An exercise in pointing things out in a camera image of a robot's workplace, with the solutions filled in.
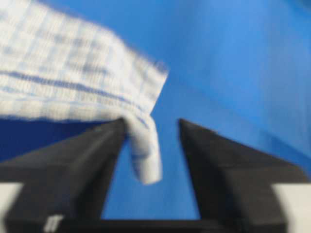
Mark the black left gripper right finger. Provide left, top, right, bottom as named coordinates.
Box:
left=178, top=119, right=311, bottom=233

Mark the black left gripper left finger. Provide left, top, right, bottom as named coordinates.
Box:
left=0, top=118, right=126, bottom=233

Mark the white blue checked towel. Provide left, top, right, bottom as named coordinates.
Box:
left=0, top=0, right=169, bottom=184

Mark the blue table cloth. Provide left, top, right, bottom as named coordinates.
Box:
left=0, top=0, right=311, bottom=220

